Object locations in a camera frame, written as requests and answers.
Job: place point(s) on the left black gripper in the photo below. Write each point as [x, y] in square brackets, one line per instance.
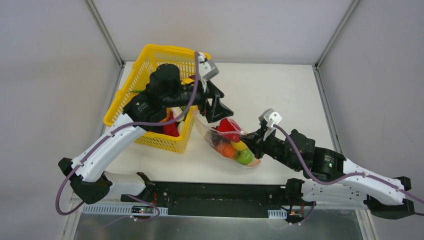
[208, 100]

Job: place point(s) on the yellow plastic basket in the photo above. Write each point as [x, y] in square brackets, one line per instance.
[151, 56]

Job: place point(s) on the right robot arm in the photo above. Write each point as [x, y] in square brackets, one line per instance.
[332, 178]

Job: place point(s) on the yellow lemon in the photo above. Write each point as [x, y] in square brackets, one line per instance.
[239, 146]

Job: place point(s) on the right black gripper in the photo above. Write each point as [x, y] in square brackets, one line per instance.
[260, 141]

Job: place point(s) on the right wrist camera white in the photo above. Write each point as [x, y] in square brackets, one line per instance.
[269, 118]

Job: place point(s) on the small orange pumpkin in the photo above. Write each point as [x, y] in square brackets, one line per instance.
[226, 150]

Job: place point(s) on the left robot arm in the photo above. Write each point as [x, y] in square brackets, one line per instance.
[87, 173]

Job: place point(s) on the yellow bell pepper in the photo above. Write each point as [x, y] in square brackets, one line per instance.
[189, 80]

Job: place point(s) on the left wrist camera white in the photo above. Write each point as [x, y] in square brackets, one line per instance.
[207, 70]

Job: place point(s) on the clear zip top bag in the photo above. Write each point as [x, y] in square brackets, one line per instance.
[205, 129]

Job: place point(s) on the dark purple grape bunch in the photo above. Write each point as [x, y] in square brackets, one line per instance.
[216, 139]

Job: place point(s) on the white mushroom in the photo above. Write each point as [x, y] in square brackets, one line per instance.
[180, 119]

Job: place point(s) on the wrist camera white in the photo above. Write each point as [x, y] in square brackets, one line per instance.
[269, 118]
[207, 70]

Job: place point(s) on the green apple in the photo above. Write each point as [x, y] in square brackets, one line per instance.
[244, 157]

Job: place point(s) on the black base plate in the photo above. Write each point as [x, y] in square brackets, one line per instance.
[219, 200]

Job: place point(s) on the red bell pepper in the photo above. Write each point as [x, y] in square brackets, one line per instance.
[229, 129]

